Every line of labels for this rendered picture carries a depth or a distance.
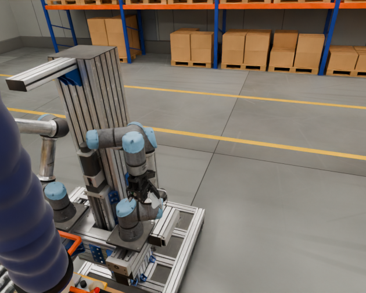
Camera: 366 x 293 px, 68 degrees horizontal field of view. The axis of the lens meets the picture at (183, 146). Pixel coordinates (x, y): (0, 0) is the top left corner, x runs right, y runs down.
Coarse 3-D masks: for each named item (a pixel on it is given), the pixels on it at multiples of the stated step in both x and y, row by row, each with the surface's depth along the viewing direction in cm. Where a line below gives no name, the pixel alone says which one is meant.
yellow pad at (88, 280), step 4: (84, 276) 139; (80, 280) 136; (84, 280) 134; (88, 280) 136; (92, 280) 137; (96, 280) 136; (80, 284) 132; (84, 284) 132; (88, 284) 134; (104, 284) 135; (80, 288) 133; (84, 288) 133; (104, 288) 133
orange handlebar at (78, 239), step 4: (60, 232) 148; (64, 232) 148; (60, 236) 147; (64, 236) 146; (68, 236) 145; (72, 236) 145; (76, 236) 145; (76, 240) 143; (80, 240) 143; (76, 244) 141; (72, 248) 139; (68, 252) 137; (72, 252) 138; (72, 288) 121; (76, 288) 121; (76, 292) 120; (80, 292) 119; (84, 292) 119; (88, 292) 119
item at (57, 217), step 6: (72, 204) 180; (54, 210) 171; (60, 210) 171; (66, 210) 173; (72, 210) 177; (54, 216) 173; (60, 216) 172; (66, 216) 174; (72, 216) 177; (60, 222) 174
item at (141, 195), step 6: (144, 174) 103; (132, 180) 101; (138, 180) 102; (144, 180) 107; (132, 186) 103; (138, 186) 104; (144, 186) 106; (132, 192) 106; (138, 192) 103; (144, 192) 105; (138, 198) 106; (144, 198) 106
